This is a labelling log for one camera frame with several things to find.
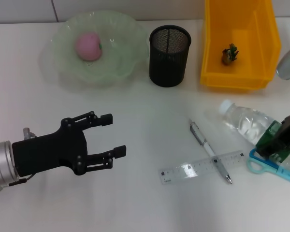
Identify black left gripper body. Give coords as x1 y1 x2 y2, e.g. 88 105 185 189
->
12 117 89 177

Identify blue scissors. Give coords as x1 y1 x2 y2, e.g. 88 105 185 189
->
246 148 290 187

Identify clear green-label water bottle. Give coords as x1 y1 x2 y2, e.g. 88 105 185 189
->
218 99 290 180

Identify pink peach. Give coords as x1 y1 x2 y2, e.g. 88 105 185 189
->
74 32 103 62

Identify green glass fruit plate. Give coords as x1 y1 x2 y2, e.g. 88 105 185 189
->
40 9 149 89

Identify transparent plastic ruler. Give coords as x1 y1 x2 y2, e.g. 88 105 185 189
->
158 149 245 186

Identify silver white pen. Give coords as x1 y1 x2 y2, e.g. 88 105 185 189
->
188 118 233 185

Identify black mesh pen holder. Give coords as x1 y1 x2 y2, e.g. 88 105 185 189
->
149 25 192 88

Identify yellow plastic bin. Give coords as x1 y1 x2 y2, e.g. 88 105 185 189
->
200 0 282 91

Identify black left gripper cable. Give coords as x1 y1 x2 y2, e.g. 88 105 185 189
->
8 173 36 188

